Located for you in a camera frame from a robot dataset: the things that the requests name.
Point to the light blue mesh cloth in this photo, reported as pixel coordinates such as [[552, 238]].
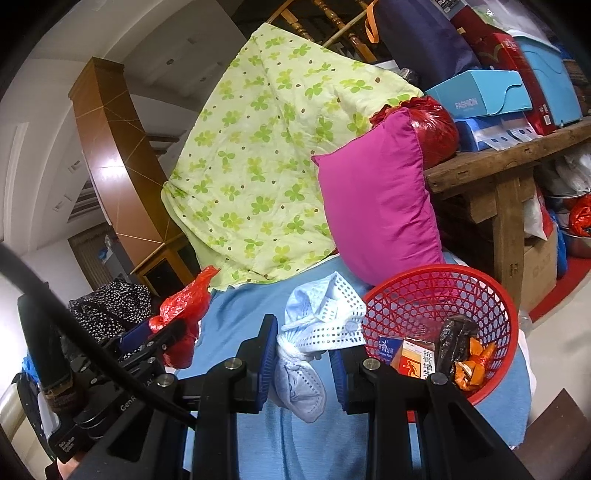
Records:
[[318, 314]]

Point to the green clover print quilt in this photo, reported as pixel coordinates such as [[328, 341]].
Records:
[[258, 138]]

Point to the wooden bench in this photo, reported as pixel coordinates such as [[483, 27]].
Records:
[[508, 166]]

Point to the dark brown board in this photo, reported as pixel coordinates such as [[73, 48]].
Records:
[[563, 429]]

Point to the ceiling air vent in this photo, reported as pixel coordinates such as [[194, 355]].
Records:
[[76, 201]]

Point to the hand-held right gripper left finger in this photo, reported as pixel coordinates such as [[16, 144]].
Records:
[[270, 360]]

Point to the blue fleece blanket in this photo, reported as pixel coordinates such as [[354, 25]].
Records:
[[240, 314]]

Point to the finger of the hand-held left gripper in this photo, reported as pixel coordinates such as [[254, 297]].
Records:
[[168, 334], [134, 336]]

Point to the wooden cabinet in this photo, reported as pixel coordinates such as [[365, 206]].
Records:
[[161, 267]]

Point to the red gift box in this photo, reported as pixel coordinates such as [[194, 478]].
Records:
[[508, 55]]

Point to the blue toothpaste box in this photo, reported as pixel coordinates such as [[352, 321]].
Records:
[[387, 348]]

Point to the magenta pillow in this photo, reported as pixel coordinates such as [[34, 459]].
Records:
[[378, 198]]

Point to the cardboard box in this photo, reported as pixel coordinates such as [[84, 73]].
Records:
[[540, 272]]

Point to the blue and white box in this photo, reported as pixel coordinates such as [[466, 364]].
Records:
[[489, 134]]

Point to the white plastic bag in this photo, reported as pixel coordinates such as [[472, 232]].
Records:
[[575, 173]]

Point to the blue plastic storage bin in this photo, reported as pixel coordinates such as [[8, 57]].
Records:
[[549, 78]]

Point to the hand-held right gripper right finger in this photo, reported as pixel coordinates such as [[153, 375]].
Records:
[[339, 383]]

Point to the red plastic mesh basket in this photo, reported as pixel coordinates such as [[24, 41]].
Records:
[[415, 295]]

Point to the wooden stair railing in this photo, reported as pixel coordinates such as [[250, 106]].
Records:
[[337, 27]]

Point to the black polka dot cloth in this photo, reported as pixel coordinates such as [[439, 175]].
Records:
[[111, 304]]

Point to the small red plastic bag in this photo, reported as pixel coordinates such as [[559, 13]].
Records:
[[189, 300]]

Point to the light blue shoebox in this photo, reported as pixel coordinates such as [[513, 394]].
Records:
[[471, 92]]

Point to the red and tan medicine box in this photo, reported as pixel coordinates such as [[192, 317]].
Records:
[[415, 360]]

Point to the dark wrapper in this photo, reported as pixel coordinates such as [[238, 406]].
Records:
[[455, 341]]

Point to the metal bowl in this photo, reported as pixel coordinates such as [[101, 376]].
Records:
[[577, 244]]

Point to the wooden column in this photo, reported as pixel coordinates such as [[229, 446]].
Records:
[[111, 147]]

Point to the navy fabric bag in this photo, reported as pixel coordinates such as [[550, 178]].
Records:
[[415, 37]]

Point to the orange plastic bag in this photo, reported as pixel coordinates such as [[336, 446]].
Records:
[[581, 217]]

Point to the orange wrapper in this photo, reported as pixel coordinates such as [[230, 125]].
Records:
[[471, 369]]

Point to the large red plastic bag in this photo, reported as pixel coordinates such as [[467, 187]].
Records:
[[434, 129]]

